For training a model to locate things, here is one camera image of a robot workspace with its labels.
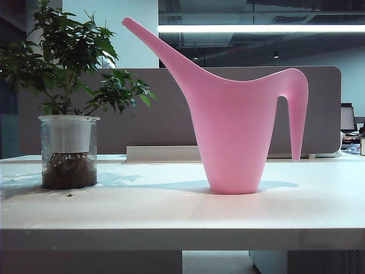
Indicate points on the grey desk divider panel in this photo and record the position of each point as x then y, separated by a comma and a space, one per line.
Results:
159, 114

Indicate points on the round ceiling spotlight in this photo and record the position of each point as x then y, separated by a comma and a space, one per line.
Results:
275, 54
195, 57

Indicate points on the long ceiling light strip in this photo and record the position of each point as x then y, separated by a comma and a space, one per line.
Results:
256, 28

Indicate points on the clear glass plant pot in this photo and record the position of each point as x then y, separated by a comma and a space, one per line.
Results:
68, 171

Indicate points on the white divider base foot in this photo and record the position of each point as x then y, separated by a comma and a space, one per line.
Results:
328, 155

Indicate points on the pink plastic watering can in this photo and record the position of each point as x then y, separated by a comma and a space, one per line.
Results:
233, 128

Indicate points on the grey under-desk cabinet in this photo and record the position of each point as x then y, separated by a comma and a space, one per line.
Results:
313, 262

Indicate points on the small wooden box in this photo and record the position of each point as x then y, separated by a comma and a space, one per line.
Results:
362, 146

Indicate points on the computer monitor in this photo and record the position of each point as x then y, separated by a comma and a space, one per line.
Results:
347, 118

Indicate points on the green leafy plant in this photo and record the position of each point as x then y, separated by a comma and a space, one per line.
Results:
65, 51

